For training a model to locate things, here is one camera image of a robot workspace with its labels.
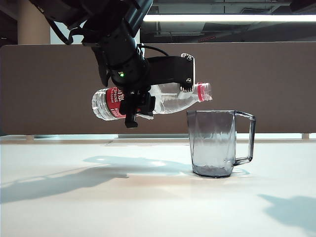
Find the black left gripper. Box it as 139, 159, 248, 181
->
108, 58, 157, 129

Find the red-label clear water bottle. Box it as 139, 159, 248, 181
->
91, 81, 214, 121

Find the clear grey plastic mug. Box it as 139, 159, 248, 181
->
186, 109, 257, 179

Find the brown desk partition panel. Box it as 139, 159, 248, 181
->
0, 43, 316, 136

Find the white ceiling light strip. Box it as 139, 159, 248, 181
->
141, 14, 316, 23

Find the beige pillar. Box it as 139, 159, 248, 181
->
16, 0, 51, 46

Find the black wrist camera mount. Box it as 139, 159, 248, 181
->
145, 52, 197, 94

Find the black cable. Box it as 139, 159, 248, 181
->
140, 43, 170, 58
45, 16, 86, 46

